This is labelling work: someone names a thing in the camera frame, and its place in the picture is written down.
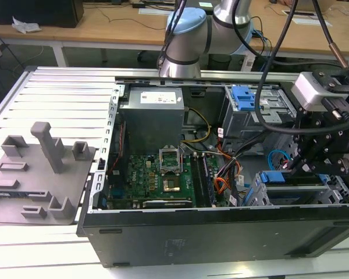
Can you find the black graphics card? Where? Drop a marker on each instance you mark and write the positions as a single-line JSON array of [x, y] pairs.
[[167, 202]]

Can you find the wooden desk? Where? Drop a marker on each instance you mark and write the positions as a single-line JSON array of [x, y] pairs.
[[104, 29]]

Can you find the gray parts rack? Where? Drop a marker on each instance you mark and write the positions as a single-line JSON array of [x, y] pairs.
[[37, 180]]

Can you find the white paper sheet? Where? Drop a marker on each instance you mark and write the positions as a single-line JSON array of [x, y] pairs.
[[305, 21], [152, 11]]

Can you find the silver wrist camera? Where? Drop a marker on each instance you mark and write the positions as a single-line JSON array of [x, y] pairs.
[[306, 90]]

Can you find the crumpled white paper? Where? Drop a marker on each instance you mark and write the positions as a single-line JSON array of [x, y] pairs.
[[24, 26]]

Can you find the black RAM slot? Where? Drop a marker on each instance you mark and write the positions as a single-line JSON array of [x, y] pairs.
[[197, 180]]

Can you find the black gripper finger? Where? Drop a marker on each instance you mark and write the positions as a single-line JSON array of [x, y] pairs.
[[317, 148], [331, 166]]

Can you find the green sticky note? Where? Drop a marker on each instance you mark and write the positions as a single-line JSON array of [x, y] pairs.
[[205, 4]]

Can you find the black PC case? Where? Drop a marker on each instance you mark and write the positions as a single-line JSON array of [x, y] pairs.
[[192, 232]]

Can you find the green motherboard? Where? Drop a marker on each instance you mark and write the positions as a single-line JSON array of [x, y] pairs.
[[142, 177]]

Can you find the CPU socket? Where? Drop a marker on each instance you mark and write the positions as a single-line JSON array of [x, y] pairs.
[[171, 186]]

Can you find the metal drive cage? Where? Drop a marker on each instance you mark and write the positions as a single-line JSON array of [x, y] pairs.
[[244, 119]]

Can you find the gray power supply unit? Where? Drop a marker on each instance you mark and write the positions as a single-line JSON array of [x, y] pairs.
[[151, 116]]

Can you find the metal disk bay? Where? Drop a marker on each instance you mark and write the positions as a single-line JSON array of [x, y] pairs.
[[293, 197]]

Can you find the black box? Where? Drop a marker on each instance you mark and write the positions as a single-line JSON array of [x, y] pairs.
[[35, 11]]

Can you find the silver laptop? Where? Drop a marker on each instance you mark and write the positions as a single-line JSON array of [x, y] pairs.
[[306, 4]]

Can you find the hard disk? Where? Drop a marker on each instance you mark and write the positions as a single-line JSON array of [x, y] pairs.
[[272, 177]]

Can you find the blue drive latch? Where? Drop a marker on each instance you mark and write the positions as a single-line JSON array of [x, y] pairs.
[[244, 98]]

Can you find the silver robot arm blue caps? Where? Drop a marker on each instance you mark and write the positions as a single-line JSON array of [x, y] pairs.
[[186, 40]]

